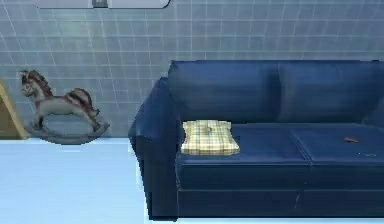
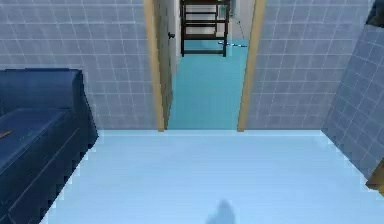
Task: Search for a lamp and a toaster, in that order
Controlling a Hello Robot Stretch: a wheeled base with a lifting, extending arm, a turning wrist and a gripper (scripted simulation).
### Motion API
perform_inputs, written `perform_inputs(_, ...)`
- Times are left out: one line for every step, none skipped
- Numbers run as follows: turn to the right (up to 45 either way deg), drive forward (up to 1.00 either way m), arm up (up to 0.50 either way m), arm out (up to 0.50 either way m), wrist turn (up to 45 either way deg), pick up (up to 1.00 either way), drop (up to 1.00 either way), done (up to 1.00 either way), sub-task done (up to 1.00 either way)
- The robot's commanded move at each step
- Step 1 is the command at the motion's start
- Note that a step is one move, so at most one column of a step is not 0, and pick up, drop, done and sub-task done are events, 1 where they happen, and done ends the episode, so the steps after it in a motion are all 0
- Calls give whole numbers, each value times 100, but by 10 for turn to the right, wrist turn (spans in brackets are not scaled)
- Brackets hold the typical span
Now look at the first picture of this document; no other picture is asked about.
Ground yellow plaid cushion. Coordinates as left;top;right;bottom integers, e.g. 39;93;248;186
180;119;241;156

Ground dark blue sofa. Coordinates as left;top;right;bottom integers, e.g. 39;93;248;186
128;59;384;222

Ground grey rocking horse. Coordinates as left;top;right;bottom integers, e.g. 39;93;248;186
19;69;111;146

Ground tan wooden furniture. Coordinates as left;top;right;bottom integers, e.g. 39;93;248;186
0;77;30;141

